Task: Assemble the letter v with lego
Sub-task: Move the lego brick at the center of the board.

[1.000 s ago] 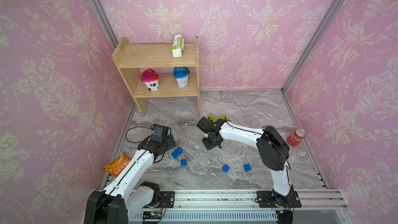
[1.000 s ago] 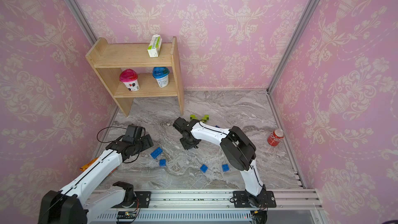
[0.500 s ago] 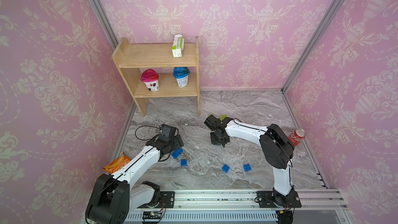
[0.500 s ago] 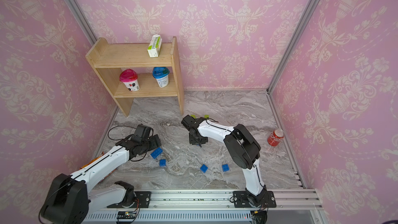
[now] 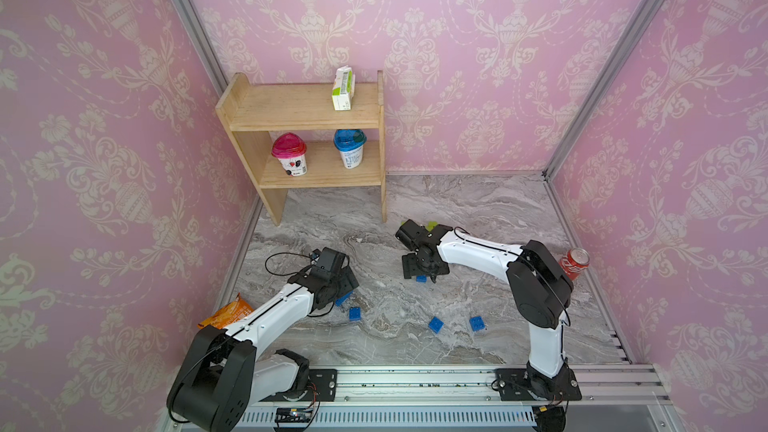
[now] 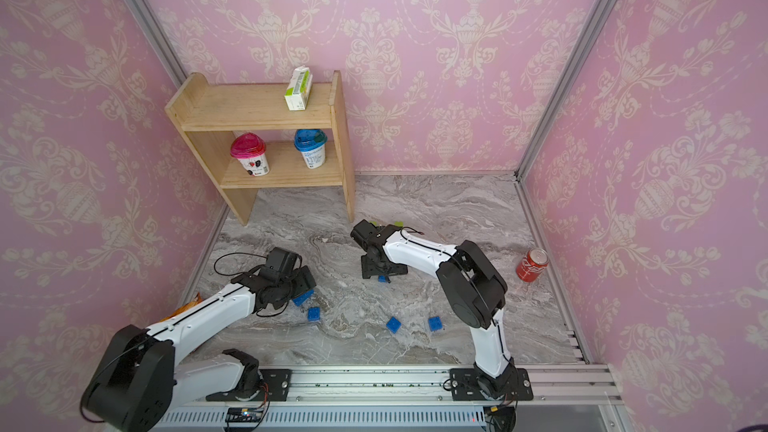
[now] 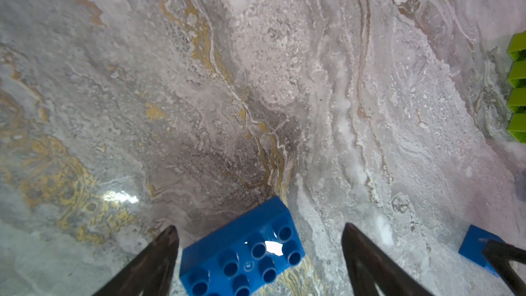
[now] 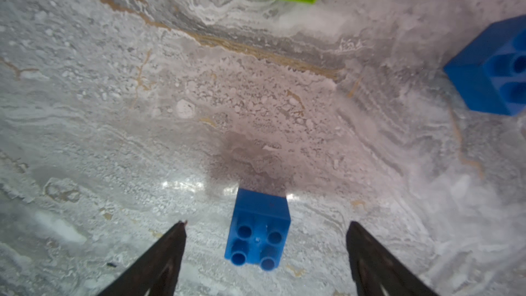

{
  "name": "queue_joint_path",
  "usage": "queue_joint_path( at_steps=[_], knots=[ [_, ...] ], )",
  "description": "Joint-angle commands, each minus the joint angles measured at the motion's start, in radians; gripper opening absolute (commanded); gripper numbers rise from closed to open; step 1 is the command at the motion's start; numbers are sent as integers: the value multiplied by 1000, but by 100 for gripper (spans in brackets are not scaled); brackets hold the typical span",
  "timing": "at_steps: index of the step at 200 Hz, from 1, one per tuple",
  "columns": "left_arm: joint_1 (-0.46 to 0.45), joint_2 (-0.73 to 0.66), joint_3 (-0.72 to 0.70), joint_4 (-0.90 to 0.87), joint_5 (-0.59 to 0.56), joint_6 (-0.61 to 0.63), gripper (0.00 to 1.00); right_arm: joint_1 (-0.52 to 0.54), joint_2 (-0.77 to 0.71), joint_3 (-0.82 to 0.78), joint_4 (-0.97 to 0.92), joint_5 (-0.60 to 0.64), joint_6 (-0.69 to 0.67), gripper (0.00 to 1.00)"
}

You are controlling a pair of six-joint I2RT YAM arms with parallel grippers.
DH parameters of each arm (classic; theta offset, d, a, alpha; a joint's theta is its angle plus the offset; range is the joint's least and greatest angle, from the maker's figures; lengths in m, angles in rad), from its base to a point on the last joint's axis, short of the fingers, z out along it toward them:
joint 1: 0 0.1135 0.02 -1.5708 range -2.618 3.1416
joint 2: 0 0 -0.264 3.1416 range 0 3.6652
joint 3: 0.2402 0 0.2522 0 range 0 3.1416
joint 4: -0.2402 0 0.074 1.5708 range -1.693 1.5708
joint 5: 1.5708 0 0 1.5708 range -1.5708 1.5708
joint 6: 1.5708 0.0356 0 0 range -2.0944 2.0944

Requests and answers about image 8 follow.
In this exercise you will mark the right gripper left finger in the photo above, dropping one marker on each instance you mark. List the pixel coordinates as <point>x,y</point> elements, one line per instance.
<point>156,271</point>

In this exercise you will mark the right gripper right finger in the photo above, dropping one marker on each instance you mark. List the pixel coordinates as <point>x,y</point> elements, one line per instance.
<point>375,270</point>

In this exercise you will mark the blue small lego middle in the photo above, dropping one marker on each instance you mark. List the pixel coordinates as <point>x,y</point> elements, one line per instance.
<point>259,228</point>

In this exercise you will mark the blue large lego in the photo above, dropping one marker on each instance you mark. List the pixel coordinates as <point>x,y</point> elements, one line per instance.
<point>489,73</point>

